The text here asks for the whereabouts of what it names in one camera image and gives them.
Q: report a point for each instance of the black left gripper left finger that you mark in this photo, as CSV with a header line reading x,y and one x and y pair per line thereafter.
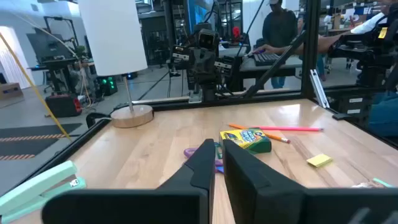
x,y
186,199

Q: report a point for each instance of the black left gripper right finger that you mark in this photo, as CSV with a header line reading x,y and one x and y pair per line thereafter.
x,y
258,193

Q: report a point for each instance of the cardboard box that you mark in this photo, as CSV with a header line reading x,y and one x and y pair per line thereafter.
x,y
11,91

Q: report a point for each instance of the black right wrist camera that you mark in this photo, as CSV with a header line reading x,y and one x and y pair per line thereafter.
x,y
207,39

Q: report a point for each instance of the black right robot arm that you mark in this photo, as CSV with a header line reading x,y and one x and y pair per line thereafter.
x,y
208,90

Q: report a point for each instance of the red black equipment case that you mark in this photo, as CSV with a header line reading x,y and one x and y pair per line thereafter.
x,y
63,105

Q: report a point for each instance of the orange pencil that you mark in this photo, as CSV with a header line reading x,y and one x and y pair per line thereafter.
x,y
276,137

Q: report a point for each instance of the silver metal bracket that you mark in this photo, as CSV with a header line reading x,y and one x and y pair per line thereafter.
x,y
319,90

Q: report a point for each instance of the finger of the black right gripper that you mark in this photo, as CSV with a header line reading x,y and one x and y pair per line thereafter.
x,y
197,63
210,67

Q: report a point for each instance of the mint green stapler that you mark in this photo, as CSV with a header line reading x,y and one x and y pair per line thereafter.
x,y
34,189

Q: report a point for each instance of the computer with green lights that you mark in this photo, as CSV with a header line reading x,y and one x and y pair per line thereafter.
x,y
107,85

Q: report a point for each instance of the pink pencil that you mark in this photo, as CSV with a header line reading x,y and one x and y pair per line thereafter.
x,y
289,128

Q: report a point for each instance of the green yellow crayon box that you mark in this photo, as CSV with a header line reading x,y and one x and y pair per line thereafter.
x,y
245,140

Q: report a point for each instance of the black aluminium table frame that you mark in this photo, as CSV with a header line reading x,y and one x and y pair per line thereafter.
x,y
217,104

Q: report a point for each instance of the black chair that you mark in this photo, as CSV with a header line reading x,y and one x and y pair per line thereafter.
x,y
370,46

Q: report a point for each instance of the yellow eraser block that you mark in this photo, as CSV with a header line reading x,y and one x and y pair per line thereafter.
x,y
319,160

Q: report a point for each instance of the white shade wooden base lamp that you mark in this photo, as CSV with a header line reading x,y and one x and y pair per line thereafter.
x,y
112,37

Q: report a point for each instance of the black keyboard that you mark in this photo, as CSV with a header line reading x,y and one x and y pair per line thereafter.
x,y
266,59

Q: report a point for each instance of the standing person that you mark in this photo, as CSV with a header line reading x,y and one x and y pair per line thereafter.
x,y
280,28

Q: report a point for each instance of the grey desk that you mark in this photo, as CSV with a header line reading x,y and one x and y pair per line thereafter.
x,y
270,69

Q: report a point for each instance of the seated person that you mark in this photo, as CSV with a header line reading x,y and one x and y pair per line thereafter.
x,y
314,45

